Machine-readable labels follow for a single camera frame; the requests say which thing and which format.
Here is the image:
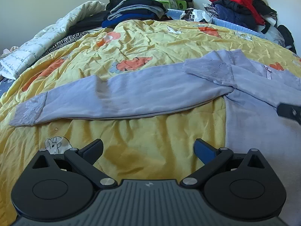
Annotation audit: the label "lavender long-sleeve shirt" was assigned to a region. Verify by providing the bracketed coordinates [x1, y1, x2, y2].
[10, 50, 300, 225]

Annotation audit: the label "black clothes on pile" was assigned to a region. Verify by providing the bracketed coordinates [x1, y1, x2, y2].
[252, 0, 277, 34]

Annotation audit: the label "stack of dark folded clothes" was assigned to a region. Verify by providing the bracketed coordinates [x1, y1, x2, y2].
[102, 0, 167, 27]

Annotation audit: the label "yellow carrot-print quilt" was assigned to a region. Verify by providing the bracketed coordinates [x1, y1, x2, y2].
[1, 20, 300, 225]

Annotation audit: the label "navy blue jacket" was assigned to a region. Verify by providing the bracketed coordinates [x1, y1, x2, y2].
[212, 0, 257, 30]

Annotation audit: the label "white printed quilt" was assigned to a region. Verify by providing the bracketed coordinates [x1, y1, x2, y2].
[1, 1, 106, 80]

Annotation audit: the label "black and white crumpled cloth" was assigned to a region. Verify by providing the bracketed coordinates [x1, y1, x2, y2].
[180, 8, 212, 24]

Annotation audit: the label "blue knitted blanket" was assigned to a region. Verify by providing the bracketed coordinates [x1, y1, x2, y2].
[166, 9, 267, 39]

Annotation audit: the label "green plastic chair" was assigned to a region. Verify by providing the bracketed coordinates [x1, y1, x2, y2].
[155, 0, 187, 11]

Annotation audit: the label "black bag by wall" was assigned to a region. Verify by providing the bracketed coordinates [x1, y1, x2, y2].
[277, 25, 296, 54]

